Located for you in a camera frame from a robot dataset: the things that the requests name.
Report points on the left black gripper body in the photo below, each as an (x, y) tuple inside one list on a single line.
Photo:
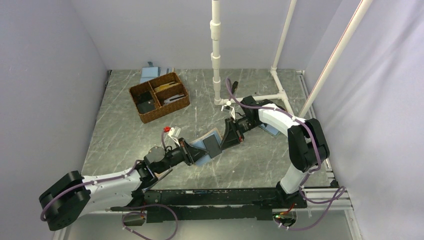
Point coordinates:
[(178, 155)]

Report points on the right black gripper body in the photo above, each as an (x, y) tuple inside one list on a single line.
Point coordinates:
[(243, 125)]

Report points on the tan blue card holder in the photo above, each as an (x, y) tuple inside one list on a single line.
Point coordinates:
[(211, 132)]

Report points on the black credit card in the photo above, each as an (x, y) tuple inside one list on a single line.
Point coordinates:
[(212, 146)]

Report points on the silver grey vip card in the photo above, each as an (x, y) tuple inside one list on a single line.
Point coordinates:
[(173, 99)]

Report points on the gold credit card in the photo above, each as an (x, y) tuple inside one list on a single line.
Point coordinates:
[(165, 86)]

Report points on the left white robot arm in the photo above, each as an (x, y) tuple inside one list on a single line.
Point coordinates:
[(75, 195)]

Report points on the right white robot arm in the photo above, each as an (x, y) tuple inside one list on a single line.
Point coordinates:
[(307, 145)]

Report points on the blue open card holder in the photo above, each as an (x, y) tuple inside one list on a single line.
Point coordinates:
[(270, 130)]

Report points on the blue orange card holder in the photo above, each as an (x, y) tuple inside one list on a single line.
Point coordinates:
[(158, 177)]

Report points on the blue card holder at back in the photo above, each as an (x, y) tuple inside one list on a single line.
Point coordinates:
[(151, 72)]

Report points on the black orange screwdriver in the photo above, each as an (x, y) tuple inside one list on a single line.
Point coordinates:
[(234, 87)]

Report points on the brown wicker divided basket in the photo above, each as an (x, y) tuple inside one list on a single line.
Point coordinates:
[(159, 97)]

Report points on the black item in basket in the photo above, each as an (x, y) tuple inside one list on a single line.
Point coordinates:
[(145, 103)]

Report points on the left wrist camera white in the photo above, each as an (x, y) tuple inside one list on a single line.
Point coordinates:
[(172, 132)]

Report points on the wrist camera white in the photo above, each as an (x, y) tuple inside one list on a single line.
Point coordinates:
[(172, 132), (227, 107)]

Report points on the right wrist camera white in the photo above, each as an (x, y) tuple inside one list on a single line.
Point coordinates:
[(227, 107)]

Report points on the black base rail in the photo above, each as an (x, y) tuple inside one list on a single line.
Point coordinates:
[(213, 204)]

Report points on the white pvc pipe frame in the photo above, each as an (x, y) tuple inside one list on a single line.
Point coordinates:
[(249, 39)]

